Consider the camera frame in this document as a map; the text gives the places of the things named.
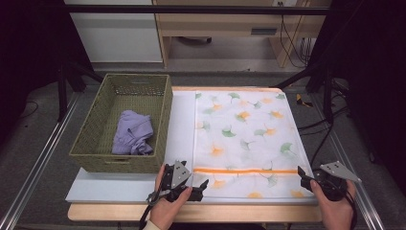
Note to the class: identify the yellow and black tool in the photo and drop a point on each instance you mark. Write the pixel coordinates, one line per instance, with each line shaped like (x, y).
(301, 101)

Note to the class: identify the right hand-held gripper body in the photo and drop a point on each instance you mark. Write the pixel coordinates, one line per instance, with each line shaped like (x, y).
(332, 187)

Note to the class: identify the person's right hand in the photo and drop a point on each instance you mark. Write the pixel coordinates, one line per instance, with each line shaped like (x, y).
(336, 214)

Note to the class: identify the person's left hand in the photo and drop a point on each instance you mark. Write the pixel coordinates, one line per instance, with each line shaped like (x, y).
(166, 212)

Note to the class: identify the white cabinet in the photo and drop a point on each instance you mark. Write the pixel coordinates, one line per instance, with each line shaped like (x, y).
(118, 35)

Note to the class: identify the green woven basket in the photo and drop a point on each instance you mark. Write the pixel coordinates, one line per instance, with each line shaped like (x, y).
(95, 143)

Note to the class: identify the white board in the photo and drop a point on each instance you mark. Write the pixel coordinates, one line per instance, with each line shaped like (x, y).
(127, 188)

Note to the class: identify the wooden desk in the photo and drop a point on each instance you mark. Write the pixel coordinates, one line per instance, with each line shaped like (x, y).
(223, 24)

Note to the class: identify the purple garment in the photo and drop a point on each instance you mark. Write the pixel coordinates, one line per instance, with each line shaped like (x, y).
(132, 132)

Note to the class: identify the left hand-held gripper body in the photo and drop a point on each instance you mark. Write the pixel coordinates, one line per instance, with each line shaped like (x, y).
(180, 175)

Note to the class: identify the black metal stand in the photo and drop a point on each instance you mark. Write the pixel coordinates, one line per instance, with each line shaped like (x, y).
(62, 96)
(328, 96)

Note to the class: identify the aluminium rail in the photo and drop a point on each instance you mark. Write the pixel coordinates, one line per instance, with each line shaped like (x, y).
(38, 166)
(351, 172)

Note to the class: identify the white leaf-print mesh laundry bag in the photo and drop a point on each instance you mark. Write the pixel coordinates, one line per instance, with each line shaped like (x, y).
(249, 127)

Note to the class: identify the black horizontal bar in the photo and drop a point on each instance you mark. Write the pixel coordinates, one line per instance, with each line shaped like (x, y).
(191, 9)

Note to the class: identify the black curtain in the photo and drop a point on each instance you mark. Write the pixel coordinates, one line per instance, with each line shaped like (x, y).
(25, 48)
(376, 64)

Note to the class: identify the white wall socket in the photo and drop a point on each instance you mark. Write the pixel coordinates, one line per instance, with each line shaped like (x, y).
(285, 2)

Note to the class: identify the dark chair base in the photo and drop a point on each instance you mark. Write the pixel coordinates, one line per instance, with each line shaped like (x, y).
(194, 40)

